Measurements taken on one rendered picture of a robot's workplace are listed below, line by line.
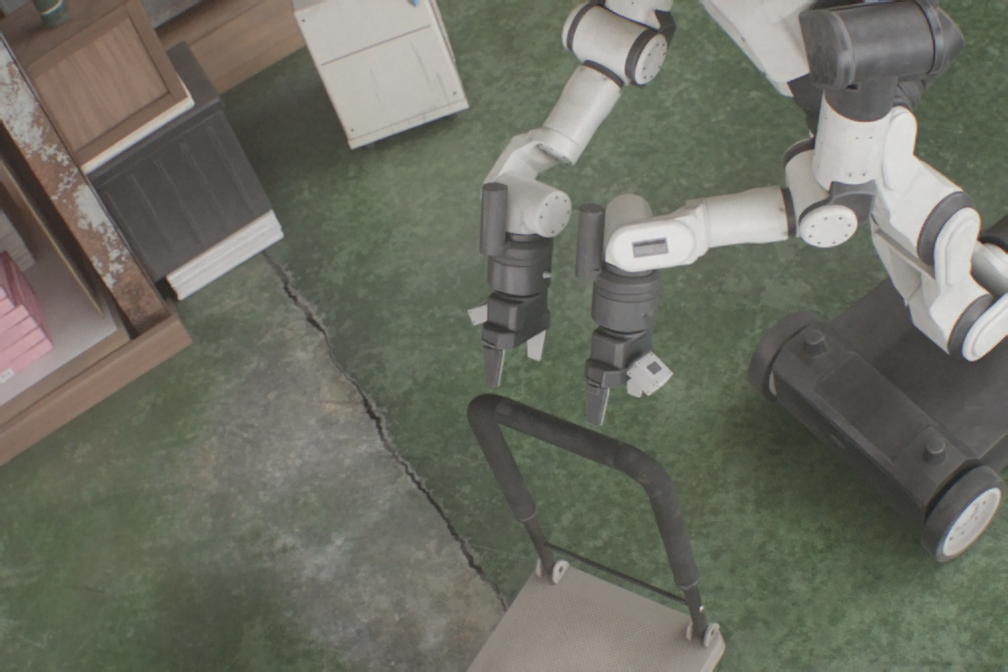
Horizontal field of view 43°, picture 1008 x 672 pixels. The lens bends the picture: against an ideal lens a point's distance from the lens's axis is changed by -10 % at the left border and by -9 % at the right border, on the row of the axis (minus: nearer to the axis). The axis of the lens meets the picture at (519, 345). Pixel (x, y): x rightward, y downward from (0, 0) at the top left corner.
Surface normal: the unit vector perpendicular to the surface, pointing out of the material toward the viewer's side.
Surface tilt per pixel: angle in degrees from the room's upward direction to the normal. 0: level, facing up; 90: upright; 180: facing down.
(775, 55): 100
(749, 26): 78
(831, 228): 95
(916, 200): 90
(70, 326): 0
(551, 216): 83
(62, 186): 90
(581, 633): 0
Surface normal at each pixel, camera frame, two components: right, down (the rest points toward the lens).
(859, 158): 0.07, 0.83
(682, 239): -0.02, 0.44
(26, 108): 0.47, 0.61
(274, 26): -0.24, -0.60
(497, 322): -0.58, 0.34
